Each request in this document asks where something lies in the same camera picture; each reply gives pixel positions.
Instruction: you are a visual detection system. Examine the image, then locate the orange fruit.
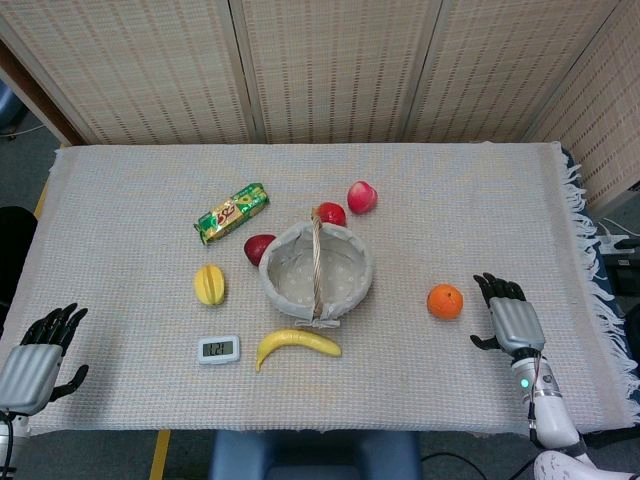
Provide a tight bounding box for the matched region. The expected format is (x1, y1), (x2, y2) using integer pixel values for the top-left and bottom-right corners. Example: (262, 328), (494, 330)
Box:
(426, 283), (465, 322)

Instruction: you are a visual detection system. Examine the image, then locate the dark red fruit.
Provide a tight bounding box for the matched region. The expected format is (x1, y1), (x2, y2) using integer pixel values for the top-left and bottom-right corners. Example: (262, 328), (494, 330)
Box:
(243, 233), (278, 267)

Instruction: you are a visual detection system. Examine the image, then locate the bright red fruit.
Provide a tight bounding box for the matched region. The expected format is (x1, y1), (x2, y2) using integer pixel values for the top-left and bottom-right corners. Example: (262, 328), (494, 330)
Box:
(317, 201), (348, 227)

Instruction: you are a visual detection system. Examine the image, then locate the green yellow biscuit pack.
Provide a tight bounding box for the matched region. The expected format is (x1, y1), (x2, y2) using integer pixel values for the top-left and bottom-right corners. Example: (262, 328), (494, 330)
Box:
(193, 182), (271, 247)

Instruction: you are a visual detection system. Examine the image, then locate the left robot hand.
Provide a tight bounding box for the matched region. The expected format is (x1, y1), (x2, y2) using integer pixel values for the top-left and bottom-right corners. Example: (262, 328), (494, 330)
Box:
(0, 302), (90, 416)

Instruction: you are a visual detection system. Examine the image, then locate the white digital timer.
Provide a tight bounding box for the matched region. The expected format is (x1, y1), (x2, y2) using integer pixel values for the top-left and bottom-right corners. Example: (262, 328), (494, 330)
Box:
(196, 334), (242, 366)

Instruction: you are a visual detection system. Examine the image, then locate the blue chair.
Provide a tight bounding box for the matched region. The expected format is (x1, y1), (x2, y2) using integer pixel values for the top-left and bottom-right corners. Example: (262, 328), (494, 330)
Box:
(209, 429), (424, 480)

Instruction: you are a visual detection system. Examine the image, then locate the woven folding screen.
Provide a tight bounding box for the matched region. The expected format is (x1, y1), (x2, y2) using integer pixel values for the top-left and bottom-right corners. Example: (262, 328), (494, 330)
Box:
(0, 0), (640, 214)

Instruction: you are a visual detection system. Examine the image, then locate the fabric lined wicker basket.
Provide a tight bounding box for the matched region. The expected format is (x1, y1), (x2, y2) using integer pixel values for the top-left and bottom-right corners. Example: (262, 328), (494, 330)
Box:
(258, 207), (374, 330)

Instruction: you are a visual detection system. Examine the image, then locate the pink red apple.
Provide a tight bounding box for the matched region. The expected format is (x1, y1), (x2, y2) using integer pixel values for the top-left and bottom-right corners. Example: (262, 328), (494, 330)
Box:
(347, 180), (379, 216)

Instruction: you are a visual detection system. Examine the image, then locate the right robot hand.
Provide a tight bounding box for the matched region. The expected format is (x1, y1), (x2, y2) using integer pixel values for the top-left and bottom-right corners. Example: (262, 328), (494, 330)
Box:
(469, 272), (547, 357)

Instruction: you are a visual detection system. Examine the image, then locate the yellow starfruit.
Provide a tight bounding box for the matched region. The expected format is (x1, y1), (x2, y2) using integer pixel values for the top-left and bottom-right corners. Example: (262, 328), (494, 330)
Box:
(193, 265), (227, 307)

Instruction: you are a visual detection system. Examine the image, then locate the beige woven tablecloth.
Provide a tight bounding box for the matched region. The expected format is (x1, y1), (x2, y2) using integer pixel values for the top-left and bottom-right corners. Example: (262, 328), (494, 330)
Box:
(0, 141), (640, 437)

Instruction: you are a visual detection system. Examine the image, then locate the white power strip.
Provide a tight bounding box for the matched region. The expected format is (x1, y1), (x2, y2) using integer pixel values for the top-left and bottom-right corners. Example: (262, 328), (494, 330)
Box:
(597, 232), (634, 256)

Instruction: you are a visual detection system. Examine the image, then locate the yellow banana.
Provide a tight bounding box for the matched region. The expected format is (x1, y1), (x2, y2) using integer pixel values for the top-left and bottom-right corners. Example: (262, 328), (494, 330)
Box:
(255, 328), (343, 374)

